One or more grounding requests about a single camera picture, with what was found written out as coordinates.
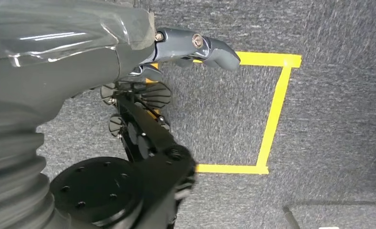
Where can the yellow floor tape square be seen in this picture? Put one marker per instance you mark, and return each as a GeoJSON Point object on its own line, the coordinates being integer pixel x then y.
{"type": "Point", "coordinates": [276, 110]}

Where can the white floor plate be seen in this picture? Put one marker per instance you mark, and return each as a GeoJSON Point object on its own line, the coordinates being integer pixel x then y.
{"type": "Point", "coordinates": [329, 228]}

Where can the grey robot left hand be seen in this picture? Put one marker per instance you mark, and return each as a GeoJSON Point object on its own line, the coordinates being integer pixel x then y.
{"type": "Point", "coordinates": [64, 63]}

